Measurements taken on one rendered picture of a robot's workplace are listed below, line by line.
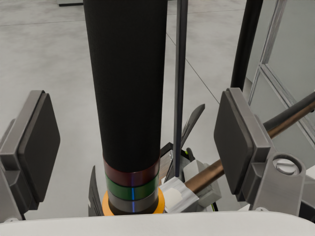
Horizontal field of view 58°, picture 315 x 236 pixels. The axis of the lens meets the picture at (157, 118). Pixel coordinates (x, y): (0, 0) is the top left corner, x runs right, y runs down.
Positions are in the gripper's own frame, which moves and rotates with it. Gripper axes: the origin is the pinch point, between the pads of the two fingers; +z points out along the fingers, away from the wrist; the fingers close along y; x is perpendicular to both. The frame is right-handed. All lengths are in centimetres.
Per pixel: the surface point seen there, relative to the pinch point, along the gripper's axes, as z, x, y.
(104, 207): 1.7, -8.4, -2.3
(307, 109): 15.9, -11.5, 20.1
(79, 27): 433, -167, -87
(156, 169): 1.2, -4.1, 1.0
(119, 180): 0.7, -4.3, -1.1
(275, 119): 12.4, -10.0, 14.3
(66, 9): 515, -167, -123
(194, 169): 40, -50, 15
